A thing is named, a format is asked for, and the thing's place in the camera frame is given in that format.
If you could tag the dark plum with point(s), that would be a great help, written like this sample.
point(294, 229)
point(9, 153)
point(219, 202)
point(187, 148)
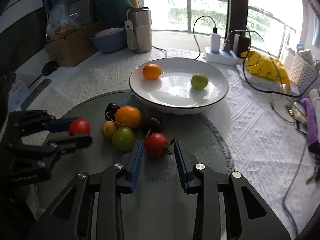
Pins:
point(152, 125)

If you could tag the dark tablet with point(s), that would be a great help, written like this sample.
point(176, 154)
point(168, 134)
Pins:
point(80, 11)

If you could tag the green apple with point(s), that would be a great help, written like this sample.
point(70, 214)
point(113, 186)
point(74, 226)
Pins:
point(199, 81)

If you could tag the clear plastic bag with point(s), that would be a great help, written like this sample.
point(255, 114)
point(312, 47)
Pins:
point(58, 17)

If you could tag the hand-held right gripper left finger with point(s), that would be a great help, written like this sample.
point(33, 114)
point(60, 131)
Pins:
point(136, 166)

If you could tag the white flat box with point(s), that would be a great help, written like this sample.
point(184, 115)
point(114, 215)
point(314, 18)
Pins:
point(260, 82)

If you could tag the black window post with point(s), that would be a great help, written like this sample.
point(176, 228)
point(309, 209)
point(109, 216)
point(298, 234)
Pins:
point(237, 5)

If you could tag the round glass turntable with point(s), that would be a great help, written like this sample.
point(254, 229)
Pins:
point(155, 205)

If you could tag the red tomato with green calyx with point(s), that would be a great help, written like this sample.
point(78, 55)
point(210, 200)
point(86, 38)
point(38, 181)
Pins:
point(156, 145)

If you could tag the white perforated basket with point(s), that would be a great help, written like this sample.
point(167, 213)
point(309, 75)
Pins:
point(302, 72)

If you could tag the yellow printed plastic bag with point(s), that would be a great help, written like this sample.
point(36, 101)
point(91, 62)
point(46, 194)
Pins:
point(266, 68)

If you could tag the large orange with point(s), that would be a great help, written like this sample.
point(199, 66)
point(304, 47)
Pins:
point(128, 117)

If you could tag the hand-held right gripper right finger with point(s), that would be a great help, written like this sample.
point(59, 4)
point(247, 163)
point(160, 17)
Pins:
point(181, 166)

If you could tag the white charger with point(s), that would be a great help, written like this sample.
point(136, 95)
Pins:
point(215, 41)

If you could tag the blue capped bottle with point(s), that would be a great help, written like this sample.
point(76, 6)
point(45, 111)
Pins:
point(300, 48)

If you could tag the stainless steel tumbler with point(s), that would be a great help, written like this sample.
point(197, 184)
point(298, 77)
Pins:
point(141, 30)

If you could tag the small orange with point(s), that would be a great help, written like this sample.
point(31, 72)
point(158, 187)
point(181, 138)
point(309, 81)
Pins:
point(151, 71)

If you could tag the blue bowl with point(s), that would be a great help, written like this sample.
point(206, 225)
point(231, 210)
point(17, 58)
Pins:
point(108, 43)

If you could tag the white power strip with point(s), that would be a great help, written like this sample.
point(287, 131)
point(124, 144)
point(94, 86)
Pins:
point(221, 57)

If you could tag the purple towel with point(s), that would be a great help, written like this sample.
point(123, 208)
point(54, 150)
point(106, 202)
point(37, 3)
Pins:
point(312, 122)

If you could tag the white plate with dark rim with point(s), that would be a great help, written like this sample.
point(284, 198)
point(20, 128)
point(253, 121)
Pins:
point(175, 92)

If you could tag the black spoon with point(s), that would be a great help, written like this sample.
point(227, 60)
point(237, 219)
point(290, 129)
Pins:
point(48, 67)

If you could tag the small yellow-brown fruit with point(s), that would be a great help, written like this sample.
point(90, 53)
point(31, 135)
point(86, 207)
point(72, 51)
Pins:
point(108, 130)

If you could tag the black power adapter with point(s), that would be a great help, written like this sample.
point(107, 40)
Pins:
point(241, 43)

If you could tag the cardboard box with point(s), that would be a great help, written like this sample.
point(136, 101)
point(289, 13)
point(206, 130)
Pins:
point(72, 47)

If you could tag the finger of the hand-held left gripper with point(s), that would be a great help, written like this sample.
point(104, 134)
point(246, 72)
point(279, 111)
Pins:
point(75, 141)
point(60, 124)

